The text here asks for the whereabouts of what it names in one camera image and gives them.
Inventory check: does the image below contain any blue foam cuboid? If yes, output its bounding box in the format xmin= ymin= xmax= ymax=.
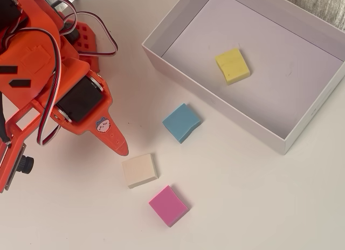
xmin=162 ymin=103 xmax=202 ymax=144

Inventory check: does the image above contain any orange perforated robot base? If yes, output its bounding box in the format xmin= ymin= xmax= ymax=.
xmin=56 ymin=11 xmax=102 ymax=74

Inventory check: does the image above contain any white cardboard bin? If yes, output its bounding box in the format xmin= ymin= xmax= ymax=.
xmin=141 ymin=0 xmax=345 ymax=156

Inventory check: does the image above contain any orange gripper, black servo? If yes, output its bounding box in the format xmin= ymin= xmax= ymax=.
xmin=0 ymin=31 xmax=129 ymax=157

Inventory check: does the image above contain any cartoon face sticker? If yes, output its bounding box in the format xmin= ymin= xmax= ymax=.
xmin=95 ymin=117 xmax=113 ymax=134

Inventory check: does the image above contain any yellow foam cuboid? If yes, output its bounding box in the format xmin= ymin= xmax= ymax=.
xmin=215 ymin=47 xmax=251 ymax=86

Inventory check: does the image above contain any red white black servo wire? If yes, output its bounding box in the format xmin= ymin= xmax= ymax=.
xmin=0 ymin=27 xmax=63 ymax=147
xmin=26 ymin=0 xmax=79 ymax=37
xmin=60 ymin=10 xmax=119 ymax=58

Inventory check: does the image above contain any beige foam cuboid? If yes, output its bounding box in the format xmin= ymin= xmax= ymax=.
xmin=121 ymin=152 xmax=160 ymax=189

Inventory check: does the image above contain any pink foam cuboid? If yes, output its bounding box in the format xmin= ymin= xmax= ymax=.
xmin=148 ymin=184 xmax=190 ymax=228

